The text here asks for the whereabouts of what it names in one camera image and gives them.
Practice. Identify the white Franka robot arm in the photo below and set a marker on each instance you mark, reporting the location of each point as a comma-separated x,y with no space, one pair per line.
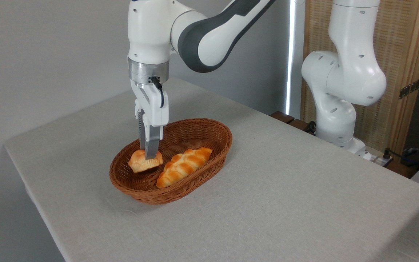
151,32

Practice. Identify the dark wooden block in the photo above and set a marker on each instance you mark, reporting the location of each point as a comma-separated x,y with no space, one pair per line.
282,116
298,124

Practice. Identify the long braided bread loaf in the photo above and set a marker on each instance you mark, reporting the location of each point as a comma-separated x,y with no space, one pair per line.
182,167

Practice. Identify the grey tablecloth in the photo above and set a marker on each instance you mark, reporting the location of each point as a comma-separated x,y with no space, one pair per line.
286,196

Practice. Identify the bamboo folding screen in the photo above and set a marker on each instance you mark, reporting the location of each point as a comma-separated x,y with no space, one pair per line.
402,43

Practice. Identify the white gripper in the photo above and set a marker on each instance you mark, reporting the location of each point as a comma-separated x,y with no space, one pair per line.
156,109

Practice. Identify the brass screen hinge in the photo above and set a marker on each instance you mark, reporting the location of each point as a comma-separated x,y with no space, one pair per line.
409,89

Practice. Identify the white power strip with plug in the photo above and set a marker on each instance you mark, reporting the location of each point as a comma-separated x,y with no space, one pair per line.
383,159

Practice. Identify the round knotted bread roll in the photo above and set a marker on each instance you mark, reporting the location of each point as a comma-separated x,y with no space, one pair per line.
138,164

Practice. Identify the brown oval wicker basket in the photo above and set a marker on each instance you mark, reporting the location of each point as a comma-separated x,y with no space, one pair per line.
144,193

